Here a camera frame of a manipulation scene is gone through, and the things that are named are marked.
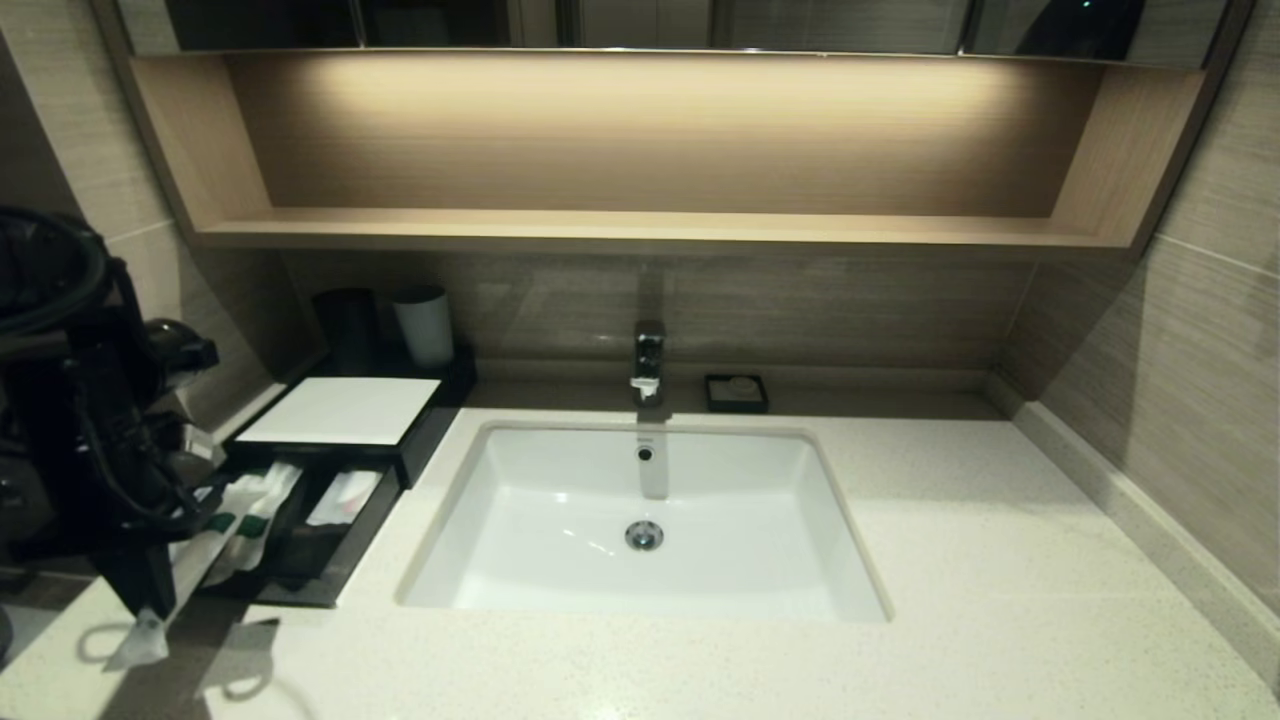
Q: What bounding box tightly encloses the white packet with green band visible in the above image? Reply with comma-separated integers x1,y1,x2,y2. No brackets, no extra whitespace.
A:
105,480,269,669

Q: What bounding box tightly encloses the clear toothbrush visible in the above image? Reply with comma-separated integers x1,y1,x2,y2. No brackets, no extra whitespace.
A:
225,462,303,588

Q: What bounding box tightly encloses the glossy black drawer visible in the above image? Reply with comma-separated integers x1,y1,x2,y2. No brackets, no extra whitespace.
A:
190,450,406,608

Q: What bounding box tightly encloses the black cup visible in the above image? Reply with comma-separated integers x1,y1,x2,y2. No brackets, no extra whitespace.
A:
312,288,381,377

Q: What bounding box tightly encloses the black box with white lid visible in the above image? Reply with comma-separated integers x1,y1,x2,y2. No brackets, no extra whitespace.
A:
225,345,479,491

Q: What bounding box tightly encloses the white packet with pink print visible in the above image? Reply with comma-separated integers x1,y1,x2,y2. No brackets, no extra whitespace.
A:
305,469,385,527

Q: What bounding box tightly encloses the white cup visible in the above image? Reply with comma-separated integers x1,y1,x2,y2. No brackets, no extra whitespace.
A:
393,287,456,371

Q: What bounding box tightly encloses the chrome faucet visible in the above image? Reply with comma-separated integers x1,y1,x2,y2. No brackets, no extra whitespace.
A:
630,320,669,409

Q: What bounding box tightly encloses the white sink basin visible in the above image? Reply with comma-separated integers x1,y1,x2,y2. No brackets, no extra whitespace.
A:
400,420,891,623

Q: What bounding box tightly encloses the black soap dish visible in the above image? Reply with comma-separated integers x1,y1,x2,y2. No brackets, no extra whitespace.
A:
704,374,770,415

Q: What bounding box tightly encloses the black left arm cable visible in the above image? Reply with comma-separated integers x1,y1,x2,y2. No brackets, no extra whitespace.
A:
60,260,216,531

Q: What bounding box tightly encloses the wooden wall niche shelf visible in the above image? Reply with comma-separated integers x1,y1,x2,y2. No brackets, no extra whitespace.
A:
128,50,1209,261

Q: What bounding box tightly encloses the mirrored wall cabinet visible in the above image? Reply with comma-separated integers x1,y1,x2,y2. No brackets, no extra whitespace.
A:
98,0,1256,67

